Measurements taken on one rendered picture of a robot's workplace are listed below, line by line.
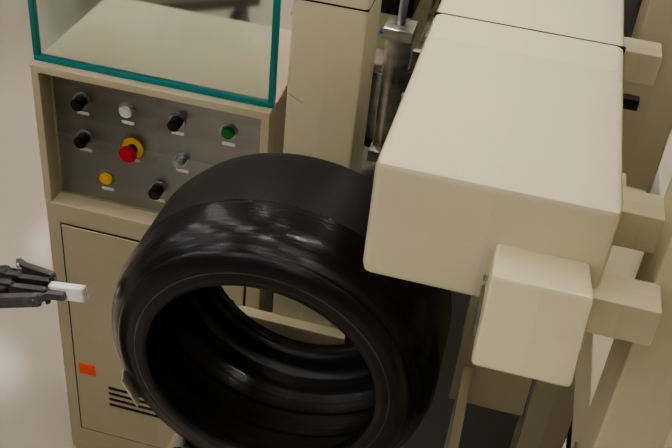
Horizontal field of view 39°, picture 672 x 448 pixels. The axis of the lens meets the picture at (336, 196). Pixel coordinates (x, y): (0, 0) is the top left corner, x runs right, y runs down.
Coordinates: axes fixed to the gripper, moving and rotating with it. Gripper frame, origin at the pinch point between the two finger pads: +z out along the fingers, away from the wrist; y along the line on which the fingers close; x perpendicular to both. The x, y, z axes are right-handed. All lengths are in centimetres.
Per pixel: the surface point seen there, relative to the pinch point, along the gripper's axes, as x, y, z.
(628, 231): -45, -28, 91
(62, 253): 35, 51, -36
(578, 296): -49, -45, 86
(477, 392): 30, 19, 72
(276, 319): 23.0, 24.8, 29.4
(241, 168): -24.9, 7.5, 32.8
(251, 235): -24.1, -8.8, 39.8
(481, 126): -55, -25, 75
